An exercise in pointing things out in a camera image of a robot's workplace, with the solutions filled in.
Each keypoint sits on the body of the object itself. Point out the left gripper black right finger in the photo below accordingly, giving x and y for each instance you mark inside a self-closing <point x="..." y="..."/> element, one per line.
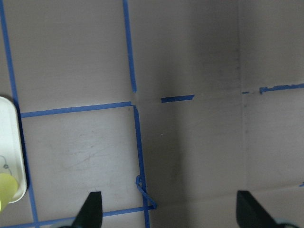
<point x="250" y="213"/>

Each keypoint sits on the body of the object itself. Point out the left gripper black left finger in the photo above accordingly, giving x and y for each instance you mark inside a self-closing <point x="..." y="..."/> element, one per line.
<point x="91" y="213"/>

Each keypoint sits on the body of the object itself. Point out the yellow plastic cup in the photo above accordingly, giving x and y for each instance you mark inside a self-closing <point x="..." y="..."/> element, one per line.
<point x="8" y="188"/>

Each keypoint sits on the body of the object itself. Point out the cream plastic tray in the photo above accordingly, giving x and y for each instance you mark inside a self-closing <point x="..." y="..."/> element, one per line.
<point x="11" y="154"/>

